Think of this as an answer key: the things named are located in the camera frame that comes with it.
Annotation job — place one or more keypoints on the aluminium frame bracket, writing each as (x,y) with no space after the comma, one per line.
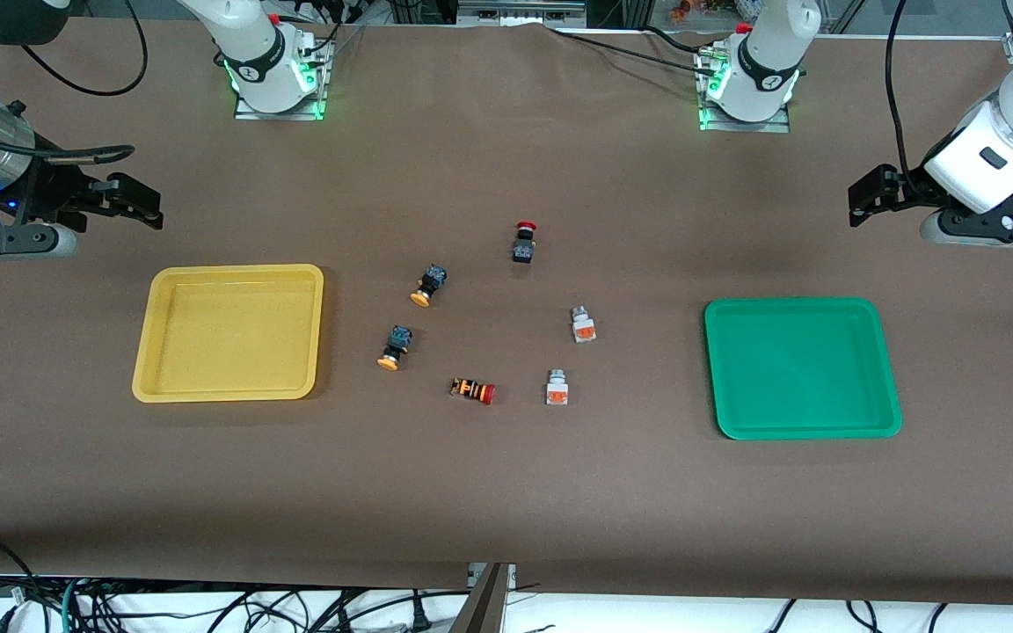
(520,10)

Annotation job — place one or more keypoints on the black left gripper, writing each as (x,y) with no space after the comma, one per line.
(906,195)

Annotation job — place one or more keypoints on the white push button orange contact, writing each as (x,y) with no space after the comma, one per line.
(557,391)
(583,327)

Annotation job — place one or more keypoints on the brown table cover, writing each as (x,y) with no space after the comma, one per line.
(506,492)

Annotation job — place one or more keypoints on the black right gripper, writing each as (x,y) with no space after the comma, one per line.
(51,192)

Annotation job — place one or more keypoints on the colourful background object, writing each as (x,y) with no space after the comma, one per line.
(704,7)

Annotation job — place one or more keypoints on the yellow push button black body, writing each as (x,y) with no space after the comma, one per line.
(396,345)
(430,283)

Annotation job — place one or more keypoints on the dark metal table leg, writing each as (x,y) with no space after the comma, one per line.
(480,611)

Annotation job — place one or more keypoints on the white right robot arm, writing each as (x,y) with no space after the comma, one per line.
(251,44)

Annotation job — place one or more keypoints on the green plastic tray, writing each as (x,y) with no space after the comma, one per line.
(801,369)

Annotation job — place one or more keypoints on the red push button black body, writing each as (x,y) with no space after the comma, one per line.
(523,249)

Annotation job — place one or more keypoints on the yellow plastic tray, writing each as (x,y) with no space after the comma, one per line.
(225,338)

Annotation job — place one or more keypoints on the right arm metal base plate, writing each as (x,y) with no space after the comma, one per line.
(317,105)

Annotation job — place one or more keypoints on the red push button orange body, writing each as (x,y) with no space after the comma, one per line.
(471,389)

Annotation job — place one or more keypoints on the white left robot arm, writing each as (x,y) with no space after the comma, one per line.
(770,53)

